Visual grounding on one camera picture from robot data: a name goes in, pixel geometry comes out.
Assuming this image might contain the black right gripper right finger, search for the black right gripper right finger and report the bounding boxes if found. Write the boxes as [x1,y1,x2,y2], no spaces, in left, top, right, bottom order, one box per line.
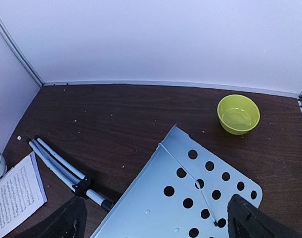
[227,194,302,238]

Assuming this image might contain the lime green bowl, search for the lime green bowl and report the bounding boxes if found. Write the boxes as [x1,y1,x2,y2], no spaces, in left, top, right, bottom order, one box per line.
[217,94,260,135]

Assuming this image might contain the white perforated music stand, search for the white perforated music stand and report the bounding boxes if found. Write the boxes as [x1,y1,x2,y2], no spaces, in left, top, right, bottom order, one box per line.
[86,126,263,238]

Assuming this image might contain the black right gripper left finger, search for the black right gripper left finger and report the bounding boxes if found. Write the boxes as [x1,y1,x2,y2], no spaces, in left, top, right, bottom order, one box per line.
[15,196,87,238]

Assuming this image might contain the sheet music page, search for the sheet music page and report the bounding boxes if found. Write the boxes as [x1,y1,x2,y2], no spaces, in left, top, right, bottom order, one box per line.
[0,152,47,238]

